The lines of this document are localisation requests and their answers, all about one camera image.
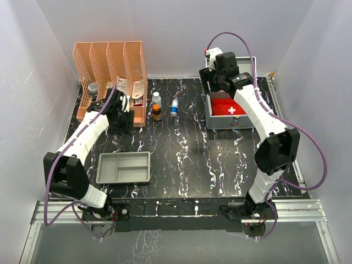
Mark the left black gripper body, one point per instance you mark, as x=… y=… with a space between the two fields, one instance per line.
x=124 y=124

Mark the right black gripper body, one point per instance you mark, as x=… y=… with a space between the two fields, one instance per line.
x=212 y=80

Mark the red first aid pouch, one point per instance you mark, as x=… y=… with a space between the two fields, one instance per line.
x=226 y=107

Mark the grey metal medicine case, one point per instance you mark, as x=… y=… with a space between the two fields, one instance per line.
x=224 y=122

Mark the brown syrup bottle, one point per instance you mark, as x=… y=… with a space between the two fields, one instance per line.
x=156 y=112

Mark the white pill bottle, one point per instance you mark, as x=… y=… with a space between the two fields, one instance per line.
x=156 y=99

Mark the grey plastic divided tray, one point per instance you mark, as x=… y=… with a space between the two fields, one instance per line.
x=124 y=168

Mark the small blue label bottle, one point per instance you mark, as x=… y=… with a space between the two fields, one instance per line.
x=174 y=108

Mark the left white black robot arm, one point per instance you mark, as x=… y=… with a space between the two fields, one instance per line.
x=64 y=170

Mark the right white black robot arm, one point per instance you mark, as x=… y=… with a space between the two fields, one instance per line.
x=279 y=144

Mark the white paper packet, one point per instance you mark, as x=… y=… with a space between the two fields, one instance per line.
x=122 y=85

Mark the pink oval blister pack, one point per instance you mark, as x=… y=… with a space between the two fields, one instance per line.
x=138 y=89

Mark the round blue tin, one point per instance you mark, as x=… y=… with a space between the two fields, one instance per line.
x=93 y=90

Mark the orange plastic file organizer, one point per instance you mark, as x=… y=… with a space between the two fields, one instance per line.
x=102 y=63

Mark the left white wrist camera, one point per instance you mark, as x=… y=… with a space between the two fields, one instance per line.
x=125 y=103

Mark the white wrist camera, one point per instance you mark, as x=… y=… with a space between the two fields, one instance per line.
x=125 y=103
x=210 y=55

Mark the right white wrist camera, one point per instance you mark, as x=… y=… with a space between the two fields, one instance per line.
x=210 y=55

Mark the aluminium frame rail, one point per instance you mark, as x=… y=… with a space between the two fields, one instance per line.
x=177 y=217

